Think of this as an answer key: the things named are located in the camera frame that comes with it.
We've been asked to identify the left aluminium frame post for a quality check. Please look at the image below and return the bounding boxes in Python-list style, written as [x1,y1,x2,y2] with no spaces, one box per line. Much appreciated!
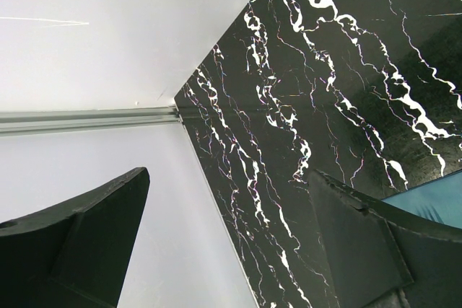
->
[1,106,180,136]

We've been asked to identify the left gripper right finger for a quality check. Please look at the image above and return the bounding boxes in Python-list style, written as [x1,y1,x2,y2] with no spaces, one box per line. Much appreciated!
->
[309,171,461,307]

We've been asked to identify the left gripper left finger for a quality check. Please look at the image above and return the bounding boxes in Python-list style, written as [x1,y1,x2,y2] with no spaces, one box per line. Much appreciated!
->
[1,167,150,307]

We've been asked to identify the blue cloth placemat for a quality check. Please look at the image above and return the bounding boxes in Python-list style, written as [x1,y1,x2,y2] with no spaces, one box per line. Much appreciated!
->
[383,170,462,229]

